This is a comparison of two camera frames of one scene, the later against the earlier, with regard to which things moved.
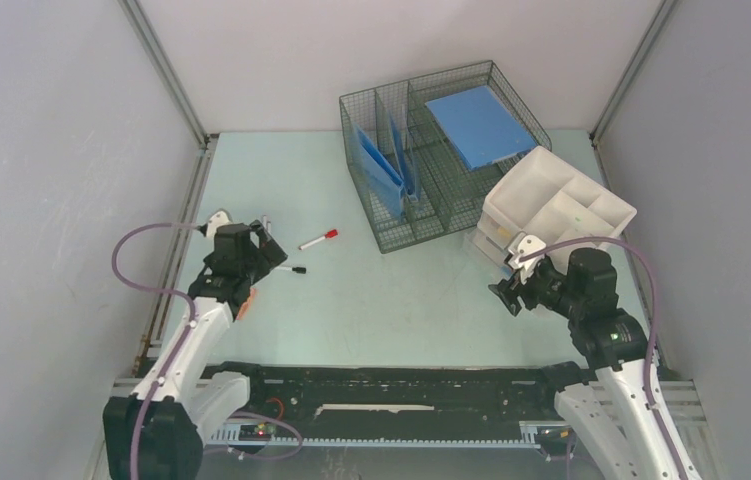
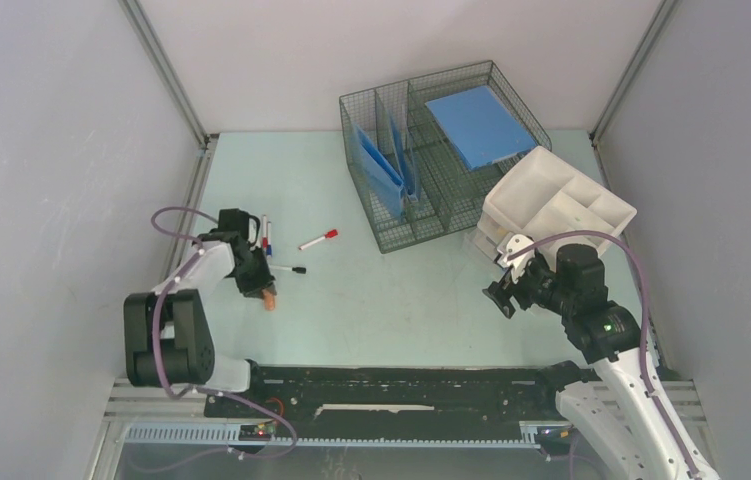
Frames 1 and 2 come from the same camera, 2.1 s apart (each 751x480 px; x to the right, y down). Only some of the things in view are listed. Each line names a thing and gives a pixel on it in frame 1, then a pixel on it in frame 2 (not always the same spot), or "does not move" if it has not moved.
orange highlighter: x=246 y=304 -> x=268 y=299
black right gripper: x=507 y=295 does not move
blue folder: x=383 y=179 does not move
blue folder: x=480 y=126 does not move
